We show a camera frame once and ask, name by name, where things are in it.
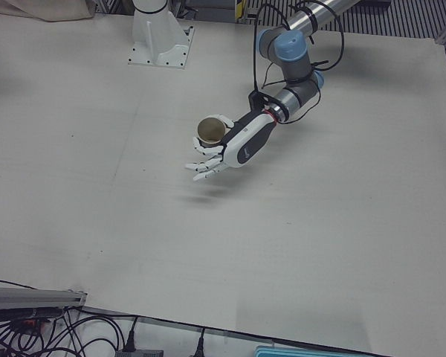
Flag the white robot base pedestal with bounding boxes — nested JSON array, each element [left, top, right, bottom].
[[127, 0, 195, 71]]

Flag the robot hand white grey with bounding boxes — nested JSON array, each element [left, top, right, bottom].
[[184, 109, 279, 182]]

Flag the grey power strip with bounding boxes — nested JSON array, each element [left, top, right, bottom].
[[114, 347, 168, 357]]

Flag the tangled black floor cables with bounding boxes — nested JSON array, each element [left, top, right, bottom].
[[0, 308, 126, 357]]

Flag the beige cloth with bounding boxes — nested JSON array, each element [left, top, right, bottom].
[[0, 0, 97, 22]]

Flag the beige paper cup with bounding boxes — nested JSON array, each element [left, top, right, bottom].
[[196, 115, 227, 147]]

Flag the light blue plastic tray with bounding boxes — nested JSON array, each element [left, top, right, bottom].
[[254, 345, 317, 357]]

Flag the black plug cable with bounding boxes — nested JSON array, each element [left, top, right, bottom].
[[124, 315, 139, 353], [195, 327, 207, 357]]

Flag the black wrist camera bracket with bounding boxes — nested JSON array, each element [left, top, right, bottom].
[[248, 90, 274, 112]]

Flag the black looping arm cable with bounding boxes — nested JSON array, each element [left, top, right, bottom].
[[251, 1, 346, 126]]

